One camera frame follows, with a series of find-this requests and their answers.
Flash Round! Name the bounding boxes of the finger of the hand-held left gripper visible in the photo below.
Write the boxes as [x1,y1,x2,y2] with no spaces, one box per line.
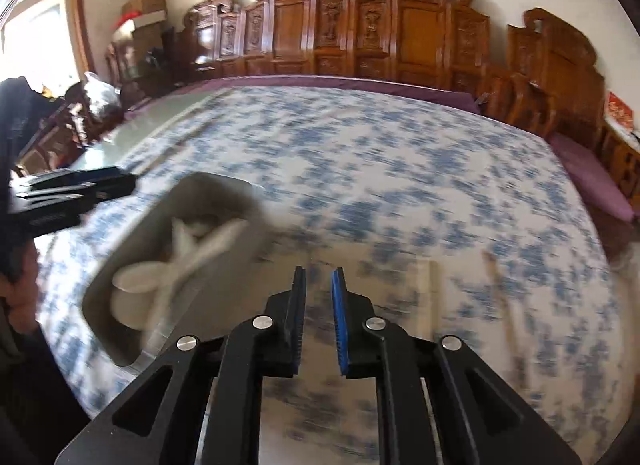
[15,177,137,236]
[17,167,136,196]

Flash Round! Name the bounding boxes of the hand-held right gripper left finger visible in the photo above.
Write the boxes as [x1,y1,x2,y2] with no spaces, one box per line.
[55,266,307,465]

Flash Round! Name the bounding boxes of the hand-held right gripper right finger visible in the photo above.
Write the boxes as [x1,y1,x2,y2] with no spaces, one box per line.
[331,267,583,465]

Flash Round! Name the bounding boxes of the white plastic spoon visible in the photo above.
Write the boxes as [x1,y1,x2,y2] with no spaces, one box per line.
[109,217,211,332]

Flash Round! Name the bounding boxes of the grey rectangular tray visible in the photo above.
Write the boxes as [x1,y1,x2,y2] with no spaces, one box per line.
[82,172,272,367]

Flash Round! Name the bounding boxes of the person's left hand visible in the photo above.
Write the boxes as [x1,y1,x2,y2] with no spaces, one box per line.
[0,244,40,332]

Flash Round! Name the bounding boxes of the dark wooden chair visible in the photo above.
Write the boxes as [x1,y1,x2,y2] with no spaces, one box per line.
[15,82,126,178]

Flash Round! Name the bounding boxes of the white plastic bag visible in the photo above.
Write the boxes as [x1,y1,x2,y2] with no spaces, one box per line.
[82,71,123,120]

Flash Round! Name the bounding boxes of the window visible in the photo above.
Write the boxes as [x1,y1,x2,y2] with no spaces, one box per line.
[0,0,91,96]

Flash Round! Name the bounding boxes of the blue floral tablecloth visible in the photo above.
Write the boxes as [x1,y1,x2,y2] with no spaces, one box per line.
[37,85,623,465]

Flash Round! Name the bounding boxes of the wooden chopstick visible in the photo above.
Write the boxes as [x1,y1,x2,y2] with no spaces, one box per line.
[481,251,523,348]

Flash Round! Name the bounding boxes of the cardboard box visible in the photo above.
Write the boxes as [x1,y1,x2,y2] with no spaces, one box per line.
[120,0,168,53]

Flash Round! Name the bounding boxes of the person's dark clothing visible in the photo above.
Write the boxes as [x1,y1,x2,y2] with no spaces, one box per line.
[0,322,98,465]

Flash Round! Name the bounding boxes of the long purple sofa cushion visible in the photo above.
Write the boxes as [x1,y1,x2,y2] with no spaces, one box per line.
[125,74,482,118]

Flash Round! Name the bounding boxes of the round-backed wooden chair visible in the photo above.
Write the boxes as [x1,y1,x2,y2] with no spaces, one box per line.
[480,65,558,138]

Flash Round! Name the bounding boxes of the long carved wooden sofa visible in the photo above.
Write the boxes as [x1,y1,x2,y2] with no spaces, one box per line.
[182,0,492,92]

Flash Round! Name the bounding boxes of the purple seat cushion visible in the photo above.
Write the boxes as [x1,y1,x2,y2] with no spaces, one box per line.
[547,134,637,223]

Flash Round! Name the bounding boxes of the red card box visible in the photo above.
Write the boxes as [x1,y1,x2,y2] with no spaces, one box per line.
[604,91,635,130]

